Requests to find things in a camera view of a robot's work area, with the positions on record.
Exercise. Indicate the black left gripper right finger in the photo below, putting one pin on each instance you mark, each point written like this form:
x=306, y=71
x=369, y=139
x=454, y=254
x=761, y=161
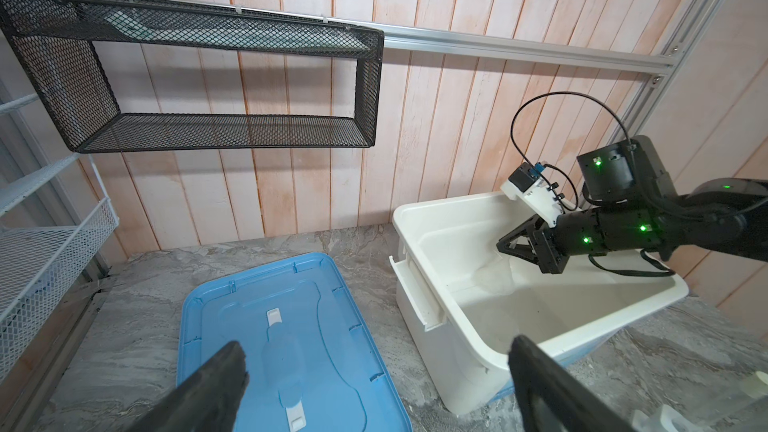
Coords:
x=550, y=399

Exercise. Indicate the white test tube rack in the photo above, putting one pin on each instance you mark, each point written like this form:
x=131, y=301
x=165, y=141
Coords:
x=668, y=419

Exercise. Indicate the white plastic storage bin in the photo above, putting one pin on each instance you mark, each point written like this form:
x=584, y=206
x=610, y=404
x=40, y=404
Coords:
x=464, y=302

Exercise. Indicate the small clear glass beaker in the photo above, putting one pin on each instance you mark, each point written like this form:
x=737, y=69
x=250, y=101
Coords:
x=493, y=280

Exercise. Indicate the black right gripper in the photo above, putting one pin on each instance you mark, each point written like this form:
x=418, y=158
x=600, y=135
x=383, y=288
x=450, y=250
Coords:
x=550, y=247

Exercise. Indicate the white wire mesh shelf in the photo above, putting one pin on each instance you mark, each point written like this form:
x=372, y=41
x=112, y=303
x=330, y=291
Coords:
x=40, y=261

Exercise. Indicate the black wire mesh basket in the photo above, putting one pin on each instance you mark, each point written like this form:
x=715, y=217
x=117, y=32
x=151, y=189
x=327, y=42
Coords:
x=118, y=76

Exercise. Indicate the aluminium frame rail back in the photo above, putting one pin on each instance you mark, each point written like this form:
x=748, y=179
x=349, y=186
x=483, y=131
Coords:
x=480, y=41

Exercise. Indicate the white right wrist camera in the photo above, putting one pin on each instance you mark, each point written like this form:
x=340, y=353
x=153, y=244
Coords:
x=534, y=189

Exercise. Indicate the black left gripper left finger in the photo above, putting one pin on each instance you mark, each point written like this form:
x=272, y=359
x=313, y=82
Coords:
x=208, y=400

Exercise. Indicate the blue plastic bin lid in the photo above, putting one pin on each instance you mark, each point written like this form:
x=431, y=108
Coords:
x=312, y=362

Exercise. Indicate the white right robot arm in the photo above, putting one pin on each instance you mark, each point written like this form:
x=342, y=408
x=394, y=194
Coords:
x=634, y=206

